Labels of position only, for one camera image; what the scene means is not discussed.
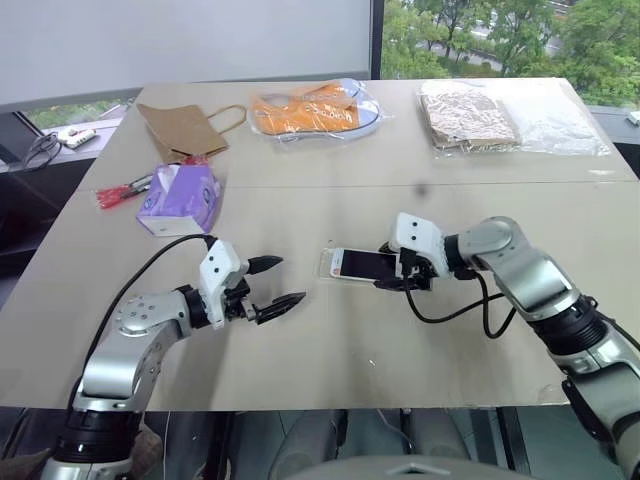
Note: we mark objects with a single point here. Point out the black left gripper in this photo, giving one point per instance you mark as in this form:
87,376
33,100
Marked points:
239,300

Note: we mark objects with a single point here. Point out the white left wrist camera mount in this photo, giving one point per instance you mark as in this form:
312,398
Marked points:
220,265

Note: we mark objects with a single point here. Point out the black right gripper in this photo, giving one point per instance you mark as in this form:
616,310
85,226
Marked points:
419,275

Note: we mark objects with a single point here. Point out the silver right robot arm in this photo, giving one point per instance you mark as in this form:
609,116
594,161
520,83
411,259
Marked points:
525,270

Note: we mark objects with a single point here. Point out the purple tissue box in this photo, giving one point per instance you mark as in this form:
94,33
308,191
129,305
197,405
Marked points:
180,200

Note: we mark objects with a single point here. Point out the small white device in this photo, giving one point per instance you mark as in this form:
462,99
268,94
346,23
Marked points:
634,119

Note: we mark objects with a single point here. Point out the orange item in plastic bag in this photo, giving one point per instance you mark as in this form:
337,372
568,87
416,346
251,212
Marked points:
305,112

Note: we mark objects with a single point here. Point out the clear plastic bag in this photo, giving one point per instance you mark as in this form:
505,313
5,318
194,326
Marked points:
560,122

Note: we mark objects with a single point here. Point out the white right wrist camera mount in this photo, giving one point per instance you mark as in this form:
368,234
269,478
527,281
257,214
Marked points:
417,235

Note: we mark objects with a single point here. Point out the red packaged pen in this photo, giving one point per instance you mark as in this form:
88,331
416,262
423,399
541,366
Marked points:
112,196

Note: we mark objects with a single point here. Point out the dark window post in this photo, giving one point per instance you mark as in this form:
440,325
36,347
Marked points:
377,37

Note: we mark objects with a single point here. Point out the black table leg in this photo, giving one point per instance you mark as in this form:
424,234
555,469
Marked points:
512,445

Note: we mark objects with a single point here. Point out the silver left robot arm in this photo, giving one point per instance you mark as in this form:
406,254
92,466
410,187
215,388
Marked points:
135,350

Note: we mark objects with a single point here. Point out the white power strip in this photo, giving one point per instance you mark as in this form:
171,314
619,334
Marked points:
76,138

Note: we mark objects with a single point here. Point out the brown paper bag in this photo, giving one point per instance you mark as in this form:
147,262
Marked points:
180,130

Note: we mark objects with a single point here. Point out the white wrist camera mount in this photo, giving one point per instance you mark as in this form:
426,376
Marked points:
417,235
220,265

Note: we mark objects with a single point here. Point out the clear plastic phone case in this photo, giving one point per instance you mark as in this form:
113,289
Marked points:
325,262

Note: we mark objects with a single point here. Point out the white roller blind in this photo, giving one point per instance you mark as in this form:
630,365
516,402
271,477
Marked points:
185,40

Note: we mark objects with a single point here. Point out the white smartphone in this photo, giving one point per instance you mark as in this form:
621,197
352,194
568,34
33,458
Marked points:
365,264

